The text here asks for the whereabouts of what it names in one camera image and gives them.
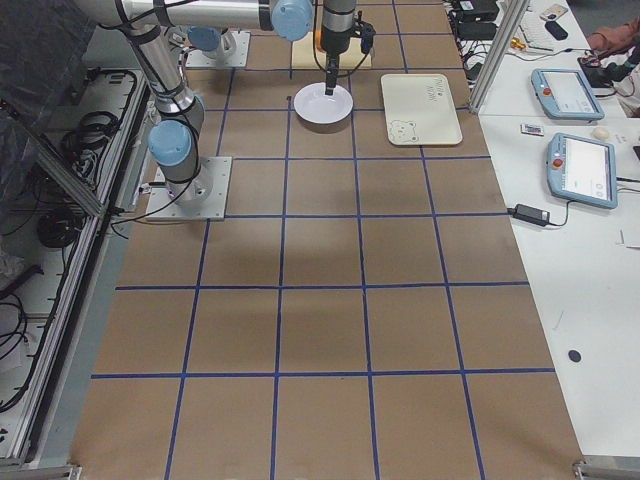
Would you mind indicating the aluminium frame post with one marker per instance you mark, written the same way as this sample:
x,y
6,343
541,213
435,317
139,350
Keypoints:
x,y
512,15

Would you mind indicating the cream bear tray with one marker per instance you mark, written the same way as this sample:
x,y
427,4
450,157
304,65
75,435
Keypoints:
x,y
419,110

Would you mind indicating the blue teach pendant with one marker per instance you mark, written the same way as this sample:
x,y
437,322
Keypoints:
x,y
565,94
582,170

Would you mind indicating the near blue teach pendant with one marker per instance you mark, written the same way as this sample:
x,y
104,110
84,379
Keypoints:
x,y
582,170

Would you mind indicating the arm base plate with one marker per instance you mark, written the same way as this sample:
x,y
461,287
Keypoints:
x,y
214,49
205,198

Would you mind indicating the white keyboard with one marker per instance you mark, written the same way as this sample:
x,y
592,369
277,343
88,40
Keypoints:
x,y
535,35

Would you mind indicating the far blue teach pendant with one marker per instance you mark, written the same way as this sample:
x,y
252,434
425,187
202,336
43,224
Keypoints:
x,y
565,94

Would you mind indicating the white round plate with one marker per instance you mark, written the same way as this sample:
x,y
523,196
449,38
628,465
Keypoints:
x,y
313,105

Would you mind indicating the black power adapter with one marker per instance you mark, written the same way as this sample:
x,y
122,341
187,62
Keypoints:
x,y
531,215

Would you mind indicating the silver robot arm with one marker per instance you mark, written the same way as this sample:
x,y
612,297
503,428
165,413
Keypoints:
x,y
293,20
174,141

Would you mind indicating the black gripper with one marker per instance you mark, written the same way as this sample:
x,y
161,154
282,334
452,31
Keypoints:
x,y
334,41

